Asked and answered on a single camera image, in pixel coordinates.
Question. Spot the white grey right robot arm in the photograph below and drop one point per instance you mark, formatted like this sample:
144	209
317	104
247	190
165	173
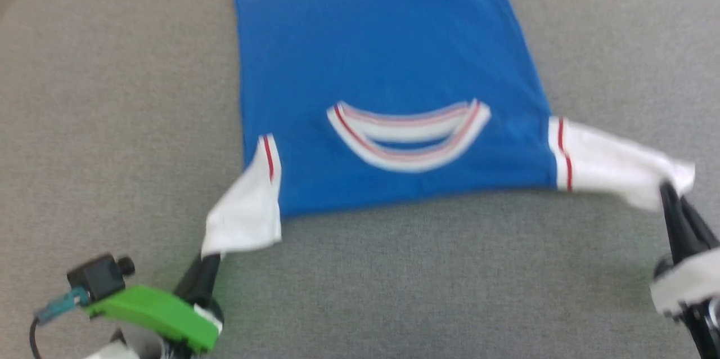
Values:
706	328

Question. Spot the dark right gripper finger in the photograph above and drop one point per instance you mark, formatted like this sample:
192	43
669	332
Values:
703	235
676	229

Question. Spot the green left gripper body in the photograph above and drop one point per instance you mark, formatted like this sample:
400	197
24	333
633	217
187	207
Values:
157	314

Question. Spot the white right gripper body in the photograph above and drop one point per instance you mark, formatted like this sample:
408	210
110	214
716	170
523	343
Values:
689	283

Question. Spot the blue white-sleeved T-shirt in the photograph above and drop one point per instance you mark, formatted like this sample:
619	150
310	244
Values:
382	66

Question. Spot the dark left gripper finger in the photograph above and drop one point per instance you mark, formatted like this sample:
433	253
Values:
199	283

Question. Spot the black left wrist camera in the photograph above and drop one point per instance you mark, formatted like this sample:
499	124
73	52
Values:
98	277

